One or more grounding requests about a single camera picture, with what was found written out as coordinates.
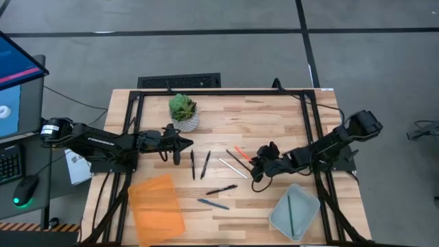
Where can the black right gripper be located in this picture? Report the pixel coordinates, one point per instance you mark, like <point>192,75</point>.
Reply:
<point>279,164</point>

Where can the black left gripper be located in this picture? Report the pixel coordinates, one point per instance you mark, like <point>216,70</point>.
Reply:
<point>144,147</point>

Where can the orange pencil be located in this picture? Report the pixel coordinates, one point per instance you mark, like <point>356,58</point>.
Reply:
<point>242,153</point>

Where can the black pen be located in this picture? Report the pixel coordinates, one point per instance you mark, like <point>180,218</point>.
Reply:
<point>221,189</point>
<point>205,165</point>
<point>192,164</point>

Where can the white pencil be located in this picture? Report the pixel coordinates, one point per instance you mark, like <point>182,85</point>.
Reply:
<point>233,168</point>

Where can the green pencil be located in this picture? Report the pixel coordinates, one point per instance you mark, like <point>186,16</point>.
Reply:
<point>290,214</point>

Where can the blue pen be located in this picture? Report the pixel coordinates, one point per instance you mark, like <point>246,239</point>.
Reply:
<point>212,204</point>

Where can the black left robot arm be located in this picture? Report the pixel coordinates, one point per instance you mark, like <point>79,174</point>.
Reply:
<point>99,141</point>

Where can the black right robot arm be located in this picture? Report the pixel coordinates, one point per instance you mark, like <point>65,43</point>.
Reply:
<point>336,142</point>

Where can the succulent in triangle-patterned pot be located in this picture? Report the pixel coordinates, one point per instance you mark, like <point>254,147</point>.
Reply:
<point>183,108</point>

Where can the grey plastic bin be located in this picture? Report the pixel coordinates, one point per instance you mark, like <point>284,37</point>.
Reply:
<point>305,206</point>

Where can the black floor grille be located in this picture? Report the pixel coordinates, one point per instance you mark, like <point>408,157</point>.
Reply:
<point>178,81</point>

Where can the orange plastic tray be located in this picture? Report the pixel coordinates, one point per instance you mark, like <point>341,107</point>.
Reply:
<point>154,209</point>

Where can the white paper sheet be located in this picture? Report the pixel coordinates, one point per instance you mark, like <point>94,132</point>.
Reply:
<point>77,169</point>

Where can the grey-framed screen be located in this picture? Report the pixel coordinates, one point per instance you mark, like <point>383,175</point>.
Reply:
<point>31,103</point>

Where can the black computer mouse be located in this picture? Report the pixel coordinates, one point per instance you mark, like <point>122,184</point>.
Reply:
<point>25,188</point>

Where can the yellow-black hazard strip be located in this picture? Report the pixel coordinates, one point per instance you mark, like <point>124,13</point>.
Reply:
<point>34,227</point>

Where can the black floor stand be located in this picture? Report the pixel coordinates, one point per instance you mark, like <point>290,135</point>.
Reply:
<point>425,132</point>

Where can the black keyboard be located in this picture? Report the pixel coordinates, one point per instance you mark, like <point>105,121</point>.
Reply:
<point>10,164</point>

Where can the dark grey desk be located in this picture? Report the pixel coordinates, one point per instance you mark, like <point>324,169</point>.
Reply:
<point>7,206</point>

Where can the computer monitor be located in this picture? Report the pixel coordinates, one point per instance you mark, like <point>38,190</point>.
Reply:
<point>17,61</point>

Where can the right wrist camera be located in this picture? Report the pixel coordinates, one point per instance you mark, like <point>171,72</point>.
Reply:
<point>274,149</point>

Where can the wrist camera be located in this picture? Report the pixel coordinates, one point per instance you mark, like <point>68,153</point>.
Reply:
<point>154,137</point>
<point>274,149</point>

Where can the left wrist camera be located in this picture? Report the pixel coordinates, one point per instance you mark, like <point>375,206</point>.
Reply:
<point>154,137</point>

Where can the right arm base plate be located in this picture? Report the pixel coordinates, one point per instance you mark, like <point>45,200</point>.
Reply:
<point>344,164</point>

